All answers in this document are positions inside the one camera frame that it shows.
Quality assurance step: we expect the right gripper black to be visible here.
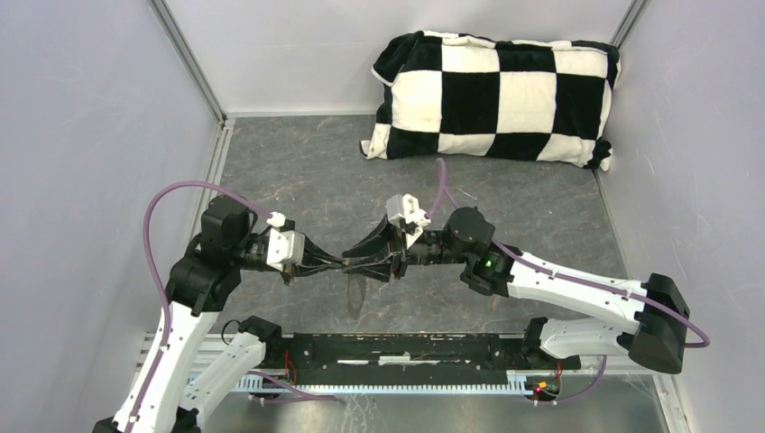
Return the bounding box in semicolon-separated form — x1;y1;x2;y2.
342;212;470;283

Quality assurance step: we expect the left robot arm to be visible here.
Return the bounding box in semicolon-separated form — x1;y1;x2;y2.
93;195;343;432

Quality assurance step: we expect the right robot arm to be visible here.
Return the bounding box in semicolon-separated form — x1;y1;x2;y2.
342;207;690;374

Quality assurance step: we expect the left base circuit board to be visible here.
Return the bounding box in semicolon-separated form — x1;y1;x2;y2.
260;373;294;390

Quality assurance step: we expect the base circuit board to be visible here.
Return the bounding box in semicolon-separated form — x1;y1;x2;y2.
260;373;294;390
526;379;561;401

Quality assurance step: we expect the black white checkered pillow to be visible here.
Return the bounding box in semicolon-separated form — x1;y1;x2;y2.
360;31;621;170

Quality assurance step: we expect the right base circuit board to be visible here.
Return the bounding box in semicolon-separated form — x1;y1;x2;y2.
526;379;561;401

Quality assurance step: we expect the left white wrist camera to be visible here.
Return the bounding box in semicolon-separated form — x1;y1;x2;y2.
266;212;305;272

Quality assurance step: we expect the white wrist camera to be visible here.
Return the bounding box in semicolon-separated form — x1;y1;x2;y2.
386;194;431;249
266;212;305;272

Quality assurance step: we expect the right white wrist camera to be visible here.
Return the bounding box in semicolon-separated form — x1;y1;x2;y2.
386;194;431;249

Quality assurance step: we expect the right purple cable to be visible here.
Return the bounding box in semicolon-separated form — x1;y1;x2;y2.
425;158;711;406

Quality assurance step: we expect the purple cable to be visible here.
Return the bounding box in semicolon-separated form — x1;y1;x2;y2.
122;180;273;433
425;158;711;406

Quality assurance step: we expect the aluminium frame rail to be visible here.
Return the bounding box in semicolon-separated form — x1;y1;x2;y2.
134;333;678;376

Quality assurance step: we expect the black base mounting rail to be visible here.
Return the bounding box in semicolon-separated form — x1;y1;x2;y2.
259;334;582;386

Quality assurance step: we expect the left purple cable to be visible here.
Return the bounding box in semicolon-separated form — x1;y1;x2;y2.
122;180;273;433

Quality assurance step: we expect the white toothed cable strip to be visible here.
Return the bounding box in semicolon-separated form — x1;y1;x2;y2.
231;374;532;396

